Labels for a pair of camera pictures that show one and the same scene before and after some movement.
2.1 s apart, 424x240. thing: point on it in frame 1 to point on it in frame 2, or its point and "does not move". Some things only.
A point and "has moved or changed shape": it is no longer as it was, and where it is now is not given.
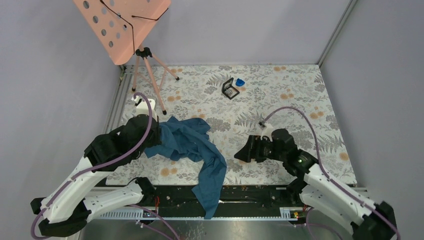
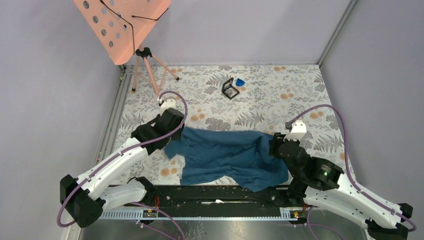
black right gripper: (252, 149) to (277, 138)
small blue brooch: (239, 82) does not move
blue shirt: (185, 139) has moved or changed shape
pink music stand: (121, 26) does not move
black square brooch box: (229, 90) does not move
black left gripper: (157, 139) to (177, 135)
